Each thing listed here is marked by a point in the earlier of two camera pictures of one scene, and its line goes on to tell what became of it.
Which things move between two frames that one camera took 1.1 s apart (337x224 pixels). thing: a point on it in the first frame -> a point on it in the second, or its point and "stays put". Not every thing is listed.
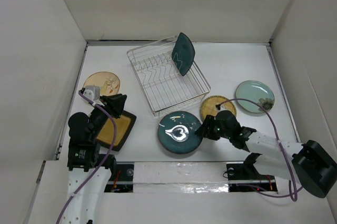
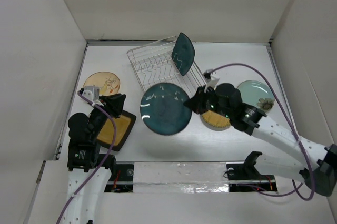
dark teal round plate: (176, 132) -> (162, 110)
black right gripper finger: (206, 129) -> (198, 103)
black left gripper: (115, 103) stays put
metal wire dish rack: (165, 89) stays put
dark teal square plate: (183, 53) stays put
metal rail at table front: (149, 182) stays put
